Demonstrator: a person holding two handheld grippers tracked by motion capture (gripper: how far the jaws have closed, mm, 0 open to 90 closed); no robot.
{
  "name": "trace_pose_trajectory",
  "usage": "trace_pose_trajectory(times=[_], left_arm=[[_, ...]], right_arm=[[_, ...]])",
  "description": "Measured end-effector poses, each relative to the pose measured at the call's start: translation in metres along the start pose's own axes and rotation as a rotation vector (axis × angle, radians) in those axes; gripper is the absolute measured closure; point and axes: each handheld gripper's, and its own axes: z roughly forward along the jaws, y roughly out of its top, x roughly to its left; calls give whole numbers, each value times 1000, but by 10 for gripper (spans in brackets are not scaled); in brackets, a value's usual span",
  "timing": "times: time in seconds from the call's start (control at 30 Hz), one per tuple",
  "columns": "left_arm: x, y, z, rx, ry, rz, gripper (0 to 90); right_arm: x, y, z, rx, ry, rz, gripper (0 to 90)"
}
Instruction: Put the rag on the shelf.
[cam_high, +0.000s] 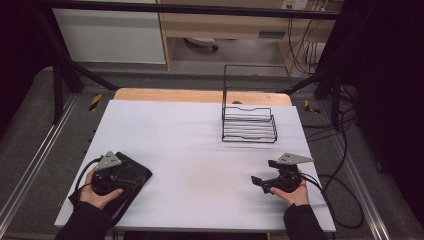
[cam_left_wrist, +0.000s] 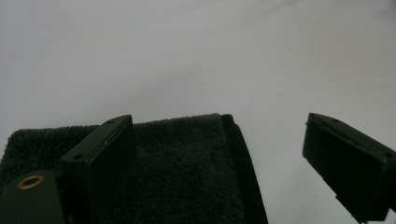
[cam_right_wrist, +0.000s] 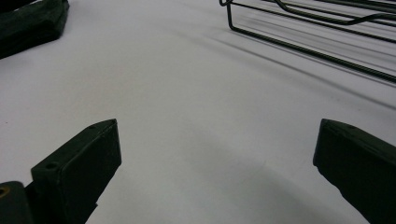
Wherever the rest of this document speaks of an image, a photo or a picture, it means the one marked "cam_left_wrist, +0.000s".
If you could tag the dark terry towel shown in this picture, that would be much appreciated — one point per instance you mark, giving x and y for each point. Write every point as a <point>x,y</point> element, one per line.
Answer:
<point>186,168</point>

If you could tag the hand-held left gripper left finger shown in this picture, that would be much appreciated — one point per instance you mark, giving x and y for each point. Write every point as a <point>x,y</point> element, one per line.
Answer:
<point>102,161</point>

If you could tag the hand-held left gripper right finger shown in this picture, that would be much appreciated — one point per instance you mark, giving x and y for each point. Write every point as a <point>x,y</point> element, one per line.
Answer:
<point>345,155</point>

